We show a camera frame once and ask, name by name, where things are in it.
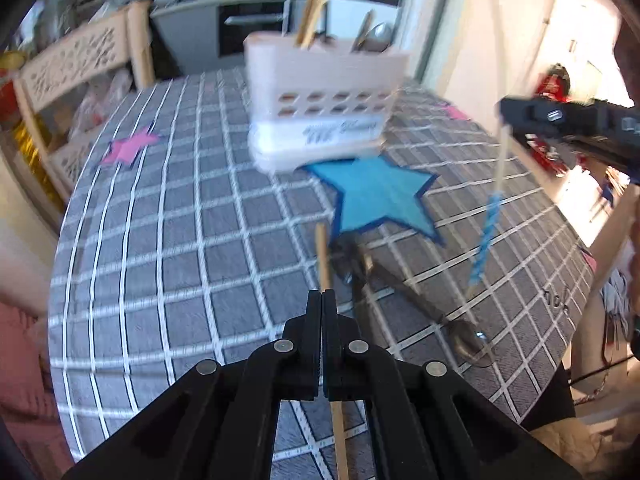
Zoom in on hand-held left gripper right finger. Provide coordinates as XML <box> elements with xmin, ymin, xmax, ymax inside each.
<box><xmin>323</xmin><ymin>290</ymin><xmax>582</xmax><ymax>480</ymax></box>

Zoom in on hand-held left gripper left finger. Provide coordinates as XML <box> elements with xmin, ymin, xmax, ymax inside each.
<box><xmin>60</xmin><ymin>290</ymin><xmax>324</xmax><ymax>480</ymax></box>

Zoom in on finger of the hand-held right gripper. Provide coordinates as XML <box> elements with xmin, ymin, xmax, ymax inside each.
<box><xmin>524</xmin><ymin>134</ymin><xmax>640</xmax><ymax>184</ymax></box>
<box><xmin>500</xmin><ymin>96</ymin><xmax>617</xmax><ymax>136</ymax></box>

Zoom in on black-handled metal spoon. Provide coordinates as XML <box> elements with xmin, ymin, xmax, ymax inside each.
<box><xmin>332</xmin><ymin>237</ymin><xmax>497</xmax><ymax>367</ymax></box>
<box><xmin>367</xmin><ymin>21</ymin><xmax>397</xmax><ymax>55</ymax></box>
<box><xmin>349</xmin><ymin>9</ymin><xmax>376</xmax><ymax>55</ymax></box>

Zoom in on bamboo chopstick blue spiral tip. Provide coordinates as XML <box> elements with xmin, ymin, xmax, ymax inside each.
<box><xmin>467</xmin><ymin>0</ymin><xmax>512</xmax><ymax>292</ymax></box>

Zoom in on white perforated utensil holder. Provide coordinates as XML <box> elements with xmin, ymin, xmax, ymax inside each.
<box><xmin>243</xmin><ymin>31</ymin><xmax>410</xmax><ymax>175</ymax></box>

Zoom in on red hanging decorations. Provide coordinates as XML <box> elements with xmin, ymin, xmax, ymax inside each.
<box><xmin>527</xmin><ymin>61</ymin><xmax>588</xmax><ymax>177</ymax></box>

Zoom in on grey checkered star tablecloth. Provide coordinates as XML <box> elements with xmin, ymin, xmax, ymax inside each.
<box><xmin>47</xmin><ymin>67</ymin><xmax>598</xmax><ymax>480</ymax></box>

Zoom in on stack of pink plastic stools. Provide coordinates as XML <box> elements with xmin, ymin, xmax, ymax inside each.
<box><xmin>0</xmin><ymin>302</ymin><xmax>73</xmax><ymax>468</ymax></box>

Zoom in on crumpled plastic bag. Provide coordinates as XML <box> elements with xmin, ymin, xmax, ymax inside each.
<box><xmin>75</xmin><ymin>72</ymin><xmax>133</xmax><ymax>133</ymax></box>

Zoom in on black built-in oven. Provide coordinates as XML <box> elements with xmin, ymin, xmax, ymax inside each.
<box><xmin>217</xmin><ymin>0</ymin><xmax>292</xmax><ymax>57</ymax></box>

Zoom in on grey kitchen base cabinet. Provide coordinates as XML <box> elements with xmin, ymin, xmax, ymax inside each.
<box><xmin>149</xmin><ymin>0</ymin><xmax>301</xmax><ymax>78</ymax></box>

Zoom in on gold foil bundle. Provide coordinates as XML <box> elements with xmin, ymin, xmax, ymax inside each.
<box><xmin>12</xmin><ymin>119</ymin><xmax>52</xmax><ymax>197</ymax></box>

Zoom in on cream flower-perforated storage cart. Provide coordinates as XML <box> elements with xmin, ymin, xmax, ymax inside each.
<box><xmin>14</xmin><ymin>0</ymin><xmax>155</xmax><ymax>198</ymax></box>

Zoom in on beige wooden post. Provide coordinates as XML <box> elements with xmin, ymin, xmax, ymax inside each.
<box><xmin>570</xmin><ymin>180</ymin><xmax>640</xmax><ymax>411</ymax></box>

